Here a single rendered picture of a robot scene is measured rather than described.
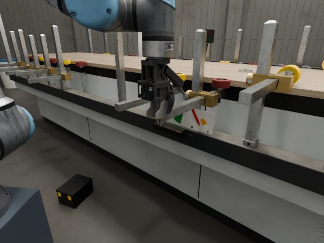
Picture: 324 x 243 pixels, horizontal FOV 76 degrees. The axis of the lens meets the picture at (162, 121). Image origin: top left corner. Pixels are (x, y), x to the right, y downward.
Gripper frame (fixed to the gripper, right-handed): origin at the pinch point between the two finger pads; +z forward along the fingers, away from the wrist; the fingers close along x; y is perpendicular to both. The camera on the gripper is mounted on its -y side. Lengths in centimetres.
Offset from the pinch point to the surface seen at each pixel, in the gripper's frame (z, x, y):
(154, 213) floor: 82, -31, -30
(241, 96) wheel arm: -12.3, 24.2, -0.9
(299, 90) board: -8, 30, -47
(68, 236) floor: 83, -58, 15
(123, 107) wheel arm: 0.6, -23.5, -3.3
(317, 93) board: -7, 36, -47
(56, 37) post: -28, -127, -27
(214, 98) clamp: -3.7, 4.9, -26.7
